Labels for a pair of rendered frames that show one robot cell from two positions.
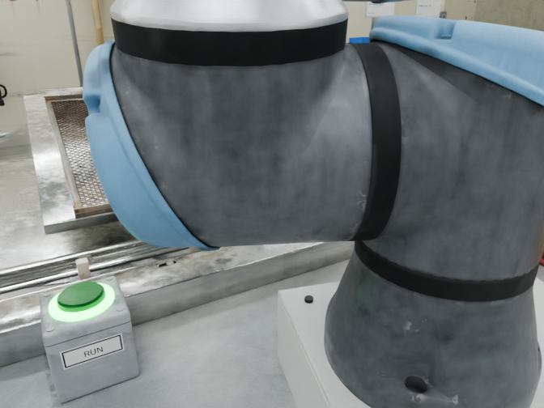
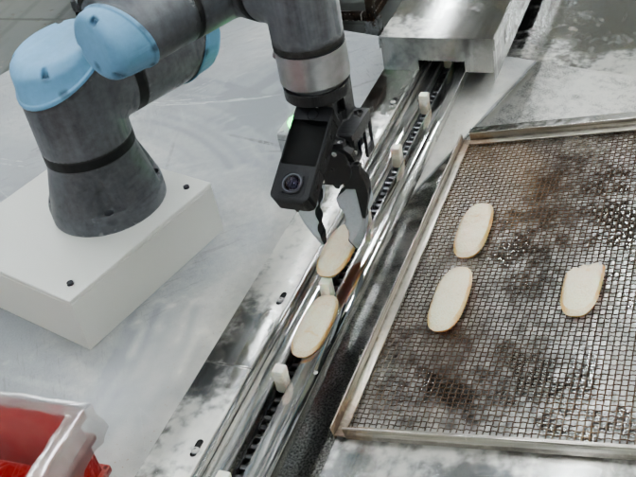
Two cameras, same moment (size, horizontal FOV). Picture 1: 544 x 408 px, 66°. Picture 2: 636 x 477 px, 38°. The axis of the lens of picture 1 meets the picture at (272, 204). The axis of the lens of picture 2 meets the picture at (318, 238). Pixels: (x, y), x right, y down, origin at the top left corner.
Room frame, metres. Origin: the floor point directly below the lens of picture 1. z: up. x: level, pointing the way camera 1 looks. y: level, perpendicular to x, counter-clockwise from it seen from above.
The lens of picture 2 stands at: (1.25, -0.46, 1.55)
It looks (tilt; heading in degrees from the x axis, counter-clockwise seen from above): 37 degrees down; 147
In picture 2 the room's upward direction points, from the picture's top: 12 degrees counter-clockwise
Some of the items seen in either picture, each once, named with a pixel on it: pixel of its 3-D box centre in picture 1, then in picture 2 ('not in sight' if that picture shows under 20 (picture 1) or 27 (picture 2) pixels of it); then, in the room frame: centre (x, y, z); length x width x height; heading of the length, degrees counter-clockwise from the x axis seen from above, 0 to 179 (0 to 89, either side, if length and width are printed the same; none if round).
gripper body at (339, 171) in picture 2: not in sight; (326, 125); (0.54, 0.05, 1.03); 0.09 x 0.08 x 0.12; 119
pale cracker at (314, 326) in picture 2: not in sight; (314, 323); (0.61, -0.06, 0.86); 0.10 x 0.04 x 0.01; 120
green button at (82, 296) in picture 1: (82, 299); not in sight; (0.32, 0.17, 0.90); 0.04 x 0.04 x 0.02
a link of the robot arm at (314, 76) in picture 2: not in sight; (309, 62); (0.54, 0.04, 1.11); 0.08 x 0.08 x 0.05
